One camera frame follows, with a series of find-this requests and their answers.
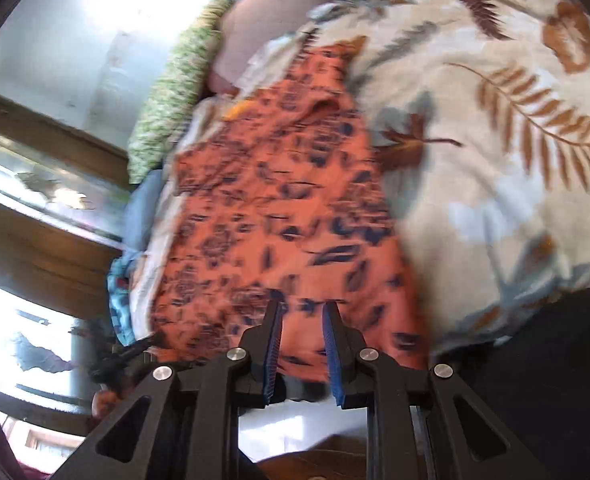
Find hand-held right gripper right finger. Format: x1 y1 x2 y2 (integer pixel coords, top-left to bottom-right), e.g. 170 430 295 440
322 301 551 480

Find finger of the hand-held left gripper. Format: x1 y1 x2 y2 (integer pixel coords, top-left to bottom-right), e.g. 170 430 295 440
86 332 158 386

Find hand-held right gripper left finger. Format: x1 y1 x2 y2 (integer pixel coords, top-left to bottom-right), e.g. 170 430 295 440
50 301 284 480

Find orange floral blouse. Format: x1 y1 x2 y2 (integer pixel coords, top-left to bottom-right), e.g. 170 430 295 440
152 42 431 386

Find blue striped sweater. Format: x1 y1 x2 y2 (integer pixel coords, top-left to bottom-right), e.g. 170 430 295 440
106 255 148 347

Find wooden door with stained glass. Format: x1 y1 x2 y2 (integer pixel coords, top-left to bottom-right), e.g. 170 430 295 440
0 85 140 441

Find leaf print blanket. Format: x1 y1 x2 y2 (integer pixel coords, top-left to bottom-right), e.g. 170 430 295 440
130 0 590 356

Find person's dark pants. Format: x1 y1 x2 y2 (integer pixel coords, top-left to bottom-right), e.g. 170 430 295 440
468 287 590 480

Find green checkered pillow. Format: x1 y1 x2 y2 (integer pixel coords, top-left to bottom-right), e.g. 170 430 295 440
127 0 236 185

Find pink pillow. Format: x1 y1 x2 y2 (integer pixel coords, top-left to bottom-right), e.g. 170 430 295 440
202 0 336 96

